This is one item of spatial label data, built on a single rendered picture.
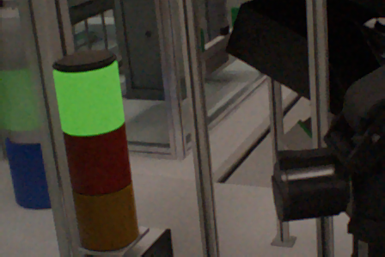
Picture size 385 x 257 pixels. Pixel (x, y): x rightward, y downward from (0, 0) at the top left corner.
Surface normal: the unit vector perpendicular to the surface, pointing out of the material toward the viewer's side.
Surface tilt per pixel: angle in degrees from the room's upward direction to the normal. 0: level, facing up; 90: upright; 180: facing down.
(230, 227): 0
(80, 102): 90
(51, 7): 90
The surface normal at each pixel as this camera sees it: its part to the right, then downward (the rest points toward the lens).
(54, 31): 0.91, 0.05
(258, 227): -0.09, -0.94
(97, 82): 0.44, 0.25
